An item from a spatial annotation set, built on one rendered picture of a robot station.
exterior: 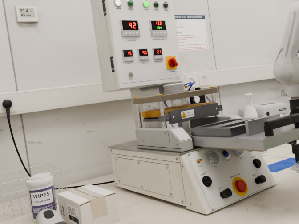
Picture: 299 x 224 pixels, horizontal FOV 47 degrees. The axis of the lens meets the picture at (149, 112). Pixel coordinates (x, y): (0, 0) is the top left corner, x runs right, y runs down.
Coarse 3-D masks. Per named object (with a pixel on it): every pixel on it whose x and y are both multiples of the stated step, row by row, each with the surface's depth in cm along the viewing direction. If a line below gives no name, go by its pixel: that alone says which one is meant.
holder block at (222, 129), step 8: (224, 120) 117; (232, 120) 117; (240, 120) 111; (192, 128) 108; (200, 128) 105; (208, 128) 102; (216, 128) 100; (224, 128) 97; (232, 128) 96; (240, 128) 98; (224, 136) 98; (232, 136) 96
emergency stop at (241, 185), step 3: (237, 180) 108; (240, 180) 108; (237, 183) 108; (240, 183) 108; (243, 183) 109; (237, 186) 107; (240, 186) 107; (243, 186) 108; (237, 189) 107; (240, 189) 107; (243, 189) 107
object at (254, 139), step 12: (252, 120) 94; (264, 120) 97; (252, 132) 94; (264, 132) 95; (276, 132) 93; (288, 132) 92; (204, 144) 103; (216, 144) 99; (228, 144) 95; (240, 144) 92; (252, 144) 89; (264, 144) 86; (276, 144) 89
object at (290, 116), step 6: (294, 114) 95; (270, 120) 88; (276, 120) 89; (282, 120) 91; (288, 120) 92; (294, 120) 94; (264, 126) 89; (270, 126) 88; (276, 126) 89; (282, 126) 91; (270, 132) 88
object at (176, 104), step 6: (174, 102) 127; (180, 102) 128; (210, 102) 127; (168, 108) 123; (174, 108) 117; (180, 108) 119; (144, 114) 129; (150, 114) 125; (156, 114) 122; (144, 120) 129; (150, 120) 126; (156, 120) 123
